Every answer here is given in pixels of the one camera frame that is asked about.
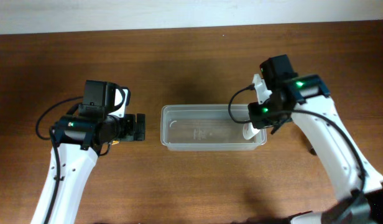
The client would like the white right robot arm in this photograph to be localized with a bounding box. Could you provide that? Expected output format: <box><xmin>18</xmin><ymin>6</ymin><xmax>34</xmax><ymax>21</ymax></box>
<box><xmin>259</xmin><ymin>55</ymin><xmax>383</xmax><ymax>223</ymax></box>

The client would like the white tube with red cap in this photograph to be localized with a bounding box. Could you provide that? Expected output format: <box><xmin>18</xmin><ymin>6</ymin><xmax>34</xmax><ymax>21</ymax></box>
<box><xmin>242</xmin><ymin>123</ymin><xmax>260</xmax><ymax>140</ymax></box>

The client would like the clear plastic container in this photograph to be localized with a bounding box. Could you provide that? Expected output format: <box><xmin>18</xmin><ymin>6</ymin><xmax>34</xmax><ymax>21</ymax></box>
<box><xmin>160</xmin><ymin>104</ymin><xmax>267</xmax><ymax>151</ymax></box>

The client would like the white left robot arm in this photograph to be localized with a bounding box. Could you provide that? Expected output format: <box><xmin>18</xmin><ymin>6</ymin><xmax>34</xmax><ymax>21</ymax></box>
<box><xmin>32</xmin><ymin>80</ymin><xmax>145</xmax><ymax>223</ymax></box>

